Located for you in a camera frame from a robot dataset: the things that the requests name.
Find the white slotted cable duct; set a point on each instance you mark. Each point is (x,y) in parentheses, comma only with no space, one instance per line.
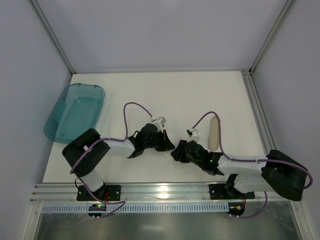
(145,208)

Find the right black controller board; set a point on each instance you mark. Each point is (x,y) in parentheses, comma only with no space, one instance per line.
(236,209)

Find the left black controller board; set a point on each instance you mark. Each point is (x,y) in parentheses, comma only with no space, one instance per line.
(95,211)

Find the beige oval cutlery tray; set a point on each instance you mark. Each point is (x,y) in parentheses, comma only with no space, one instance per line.
(213,139)

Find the aluminium front rail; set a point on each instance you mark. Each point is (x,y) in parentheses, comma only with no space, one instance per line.
(143,192)

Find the black controller board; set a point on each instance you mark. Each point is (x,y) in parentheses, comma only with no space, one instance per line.
(95,211)
(236,209)

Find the aluminium right corner post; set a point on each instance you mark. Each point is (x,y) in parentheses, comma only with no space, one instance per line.
(279,21)

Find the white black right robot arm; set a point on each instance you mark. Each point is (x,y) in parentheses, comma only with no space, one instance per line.
(273,172)

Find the teal transparent plastic bin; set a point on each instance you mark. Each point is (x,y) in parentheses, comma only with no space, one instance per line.
(77,110)

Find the aluminium right side rail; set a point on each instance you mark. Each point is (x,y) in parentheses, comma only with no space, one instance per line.
(260,117)

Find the aluminium corner post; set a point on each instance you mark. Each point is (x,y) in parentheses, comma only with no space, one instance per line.
(279,21)
(51,34)

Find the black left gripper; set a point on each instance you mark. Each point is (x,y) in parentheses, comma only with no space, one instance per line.
(162,140)

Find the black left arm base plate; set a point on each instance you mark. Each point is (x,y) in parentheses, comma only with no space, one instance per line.
(112,192)

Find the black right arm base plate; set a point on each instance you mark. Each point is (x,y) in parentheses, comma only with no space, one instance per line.
(225,191)

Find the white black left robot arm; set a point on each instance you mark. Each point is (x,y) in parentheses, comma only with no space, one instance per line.
(85,153)

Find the aluminium rail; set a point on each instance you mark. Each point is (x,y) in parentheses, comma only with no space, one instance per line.
(260,117)
(143,192)

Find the aluminium left corner post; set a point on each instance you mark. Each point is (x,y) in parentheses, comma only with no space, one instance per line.
(51,34)

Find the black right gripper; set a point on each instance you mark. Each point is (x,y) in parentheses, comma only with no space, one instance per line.
(184,149)

